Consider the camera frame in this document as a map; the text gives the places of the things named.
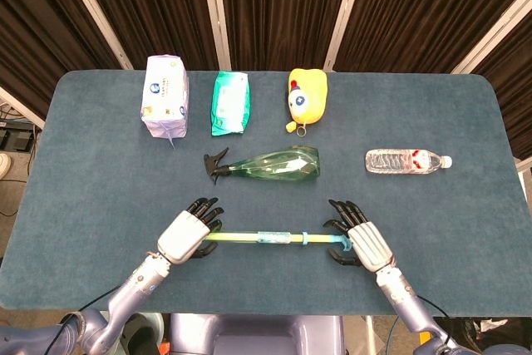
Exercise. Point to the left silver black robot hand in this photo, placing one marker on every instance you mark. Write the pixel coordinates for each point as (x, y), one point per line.
(183, 234)

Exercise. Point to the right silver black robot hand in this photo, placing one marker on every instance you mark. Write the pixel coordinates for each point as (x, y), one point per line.
(370, 243)

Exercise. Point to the yellow plastic tube with label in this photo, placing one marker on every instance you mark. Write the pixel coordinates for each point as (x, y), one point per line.
(241, 236)

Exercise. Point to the right lavender robot arm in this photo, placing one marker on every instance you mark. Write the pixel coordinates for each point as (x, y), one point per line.
(403, 297)

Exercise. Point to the left lavender robot arm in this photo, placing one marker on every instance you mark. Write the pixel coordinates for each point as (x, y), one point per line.
(137, 288)

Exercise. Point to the clear plastic water bottle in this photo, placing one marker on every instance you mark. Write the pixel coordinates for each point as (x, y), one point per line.
(390, 161)

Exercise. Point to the pale green bin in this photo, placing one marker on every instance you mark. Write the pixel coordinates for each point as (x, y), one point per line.
(145, 330)

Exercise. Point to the blue table cloth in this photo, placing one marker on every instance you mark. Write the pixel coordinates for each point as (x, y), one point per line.
(83, 205)

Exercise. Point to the green spray bottle black trigger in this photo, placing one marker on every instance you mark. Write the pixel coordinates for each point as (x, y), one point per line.
(278, 166)

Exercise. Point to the lavender robot torso base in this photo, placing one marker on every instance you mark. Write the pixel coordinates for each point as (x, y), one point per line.
(249, 332)

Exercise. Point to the white lavender tissue pack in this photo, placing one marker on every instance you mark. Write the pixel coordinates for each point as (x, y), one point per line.
(164, 97)

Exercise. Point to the green wet wipes pack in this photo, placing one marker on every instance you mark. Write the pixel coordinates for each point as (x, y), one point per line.
(230, 101)

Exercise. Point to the yellow plush chick pouch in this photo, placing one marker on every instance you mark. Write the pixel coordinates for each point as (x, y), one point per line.
(309, 97)

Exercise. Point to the dark brown curtain panel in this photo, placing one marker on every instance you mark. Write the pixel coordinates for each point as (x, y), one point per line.
(154, 1)
(424, 6)
(37, 31)
(515, 93)
(282, 6)

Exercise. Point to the white partition frame post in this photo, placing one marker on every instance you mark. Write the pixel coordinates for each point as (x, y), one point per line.
(21, 107)
(97, 14)
(345, 14)
(494, 31)
(216, 10)

